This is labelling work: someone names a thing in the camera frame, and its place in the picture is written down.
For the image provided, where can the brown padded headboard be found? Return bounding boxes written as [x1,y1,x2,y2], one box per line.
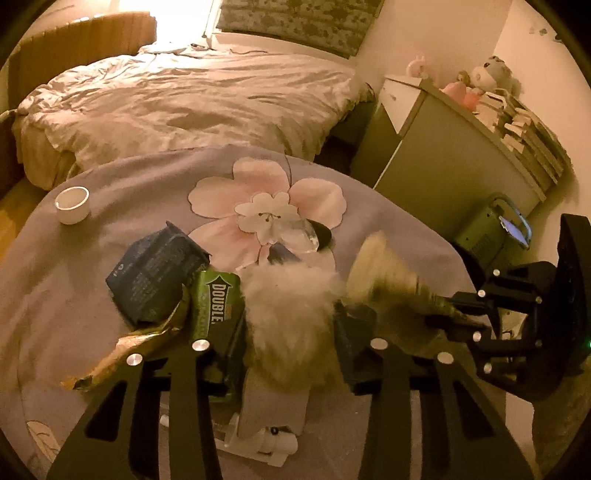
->
[6,11,158,112]

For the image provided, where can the grey white plush bear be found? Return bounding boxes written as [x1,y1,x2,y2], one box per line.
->
[468,55,521,96]

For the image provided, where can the white cup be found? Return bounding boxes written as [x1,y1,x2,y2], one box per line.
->
[54,185,92,226]

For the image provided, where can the pale green cabinet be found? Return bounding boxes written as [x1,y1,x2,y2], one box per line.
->
[350,76,576,241]

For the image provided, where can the black cable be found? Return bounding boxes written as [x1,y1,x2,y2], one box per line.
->
[184,41,260,57]

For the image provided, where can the dark blue packet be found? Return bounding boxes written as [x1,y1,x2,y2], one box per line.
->
[105,220,211,326]

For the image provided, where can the stack of books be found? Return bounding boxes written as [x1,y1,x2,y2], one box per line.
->
[480,89,574,186]

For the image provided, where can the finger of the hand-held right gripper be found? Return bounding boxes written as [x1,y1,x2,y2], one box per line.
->
[434,318,551,398]
[451,261,557,320]

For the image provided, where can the green box appliance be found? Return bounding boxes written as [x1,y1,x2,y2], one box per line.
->
[454,193,533,278]

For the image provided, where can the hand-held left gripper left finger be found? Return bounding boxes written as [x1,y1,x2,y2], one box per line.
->
[46,305,253,480]

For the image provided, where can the clear plastic piece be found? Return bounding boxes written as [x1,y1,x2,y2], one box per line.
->
[272,217,324,259]

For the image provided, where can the fluffy white fur ball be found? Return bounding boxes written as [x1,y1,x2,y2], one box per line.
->
[239,263,345,389]

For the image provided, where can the bed with white duvet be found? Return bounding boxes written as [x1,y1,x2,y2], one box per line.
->
[11,34,376,191]

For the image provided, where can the white plastic nozzle device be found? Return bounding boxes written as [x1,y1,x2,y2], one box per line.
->
[214,406,300,468]

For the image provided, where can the patterned window blind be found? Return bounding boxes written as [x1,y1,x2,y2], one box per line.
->
[215,0,387,60]

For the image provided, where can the gold foil bag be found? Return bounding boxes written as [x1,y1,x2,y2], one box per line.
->
[345,230,463,348]

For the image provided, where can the pale flat box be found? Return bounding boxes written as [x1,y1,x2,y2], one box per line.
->
[238,368,311,437]

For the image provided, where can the crumpled foil wrapper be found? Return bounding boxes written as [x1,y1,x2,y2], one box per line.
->
[61,286,193,393]

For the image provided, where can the green gum packet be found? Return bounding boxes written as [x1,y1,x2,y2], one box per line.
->
[189,271,245,346]

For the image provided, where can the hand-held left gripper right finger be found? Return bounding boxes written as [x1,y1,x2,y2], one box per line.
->
[333,300,544,480]

